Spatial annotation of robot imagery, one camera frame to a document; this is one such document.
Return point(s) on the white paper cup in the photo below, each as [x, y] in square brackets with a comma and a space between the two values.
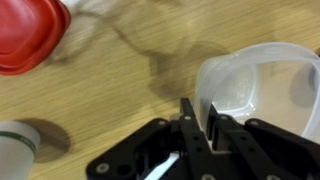
[15, 150]

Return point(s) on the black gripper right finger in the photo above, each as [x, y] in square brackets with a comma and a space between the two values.
[266, 150]

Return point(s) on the transparent plastic bowl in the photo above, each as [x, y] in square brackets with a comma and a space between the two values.
[233, 83]

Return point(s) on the orange square plastic lid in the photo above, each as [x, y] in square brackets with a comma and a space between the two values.
[23, 33]

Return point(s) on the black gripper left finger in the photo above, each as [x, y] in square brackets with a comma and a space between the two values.
[156, 150]

